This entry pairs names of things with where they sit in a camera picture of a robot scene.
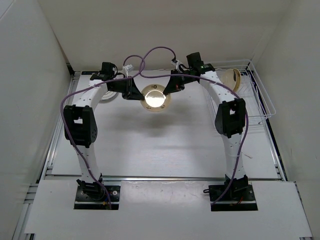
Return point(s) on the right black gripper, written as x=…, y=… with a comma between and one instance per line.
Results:
x=174, y=85

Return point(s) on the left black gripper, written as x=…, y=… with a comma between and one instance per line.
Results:
x=131, y=87

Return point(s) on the cream plate with dark mark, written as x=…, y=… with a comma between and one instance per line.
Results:
x=154, y=98

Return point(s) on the white green-rimmed plate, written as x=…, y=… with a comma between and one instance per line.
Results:
x=108, y=97

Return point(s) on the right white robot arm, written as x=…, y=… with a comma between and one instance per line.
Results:
x=230, y=117

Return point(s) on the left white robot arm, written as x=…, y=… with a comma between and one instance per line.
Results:
x=80, y=124

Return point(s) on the black label sticker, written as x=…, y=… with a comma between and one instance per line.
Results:
x=87, y=73

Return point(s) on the cream plate with red seal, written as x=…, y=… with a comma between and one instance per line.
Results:
x=232, y=79

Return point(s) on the white front board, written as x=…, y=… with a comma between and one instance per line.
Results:
x=167, y=211

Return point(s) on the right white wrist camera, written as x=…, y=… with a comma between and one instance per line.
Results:
x=176, y=63

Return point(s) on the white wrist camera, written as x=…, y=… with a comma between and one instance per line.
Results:
x=127, y=69
x=176, y=63

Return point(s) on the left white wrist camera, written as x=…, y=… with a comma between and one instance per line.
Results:
x=127, y=69

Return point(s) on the white wire dish rack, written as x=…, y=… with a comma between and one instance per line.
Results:
x=258, y=103

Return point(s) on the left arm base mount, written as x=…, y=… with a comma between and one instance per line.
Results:
x=90, y=196

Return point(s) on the aluminium frame rail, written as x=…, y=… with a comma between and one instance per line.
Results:
x=136, y=178

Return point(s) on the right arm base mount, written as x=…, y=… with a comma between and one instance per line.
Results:
x=243, y=201

